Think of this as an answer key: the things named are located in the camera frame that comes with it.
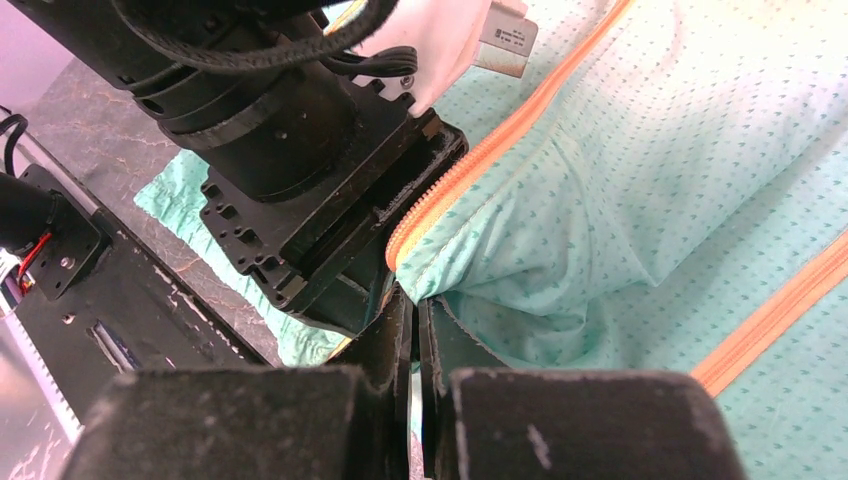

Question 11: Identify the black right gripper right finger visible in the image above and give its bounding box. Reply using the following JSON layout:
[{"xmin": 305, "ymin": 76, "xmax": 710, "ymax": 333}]
[{"xmin": 417, "ymin": 298, "xmax": 746, "ymax": 479}]

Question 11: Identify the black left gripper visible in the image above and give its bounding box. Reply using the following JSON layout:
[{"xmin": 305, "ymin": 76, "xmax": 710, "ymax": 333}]
[{"xmin": 200, "ymin": 80, "xmax": 468, "ymax": 335}]

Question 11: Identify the orange and teal gradient jacket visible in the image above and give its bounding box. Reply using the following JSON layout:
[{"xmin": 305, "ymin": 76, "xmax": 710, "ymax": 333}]
[{"xmin": 134, "ymin": 0, "xmax": 848, "ymax": 480}]

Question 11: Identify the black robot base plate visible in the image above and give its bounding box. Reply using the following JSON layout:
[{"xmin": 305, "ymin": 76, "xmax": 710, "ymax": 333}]
[{"xmin": 15, "ymin": 165, "xmax": 266, "ymax": 419}]

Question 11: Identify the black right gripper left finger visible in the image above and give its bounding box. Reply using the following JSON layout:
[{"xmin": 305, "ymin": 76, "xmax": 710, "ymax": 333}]
[{"xmin": 62, "ymin": 288, "xmax": 414, "ymax": 479}]

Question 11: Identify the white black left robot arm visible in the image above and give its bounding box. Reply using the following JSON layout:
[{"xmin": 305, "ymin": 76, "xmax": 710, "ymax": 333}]
[{"xmin": 15, "ymin": 1, "xmax": 468, "ymax": 335}]

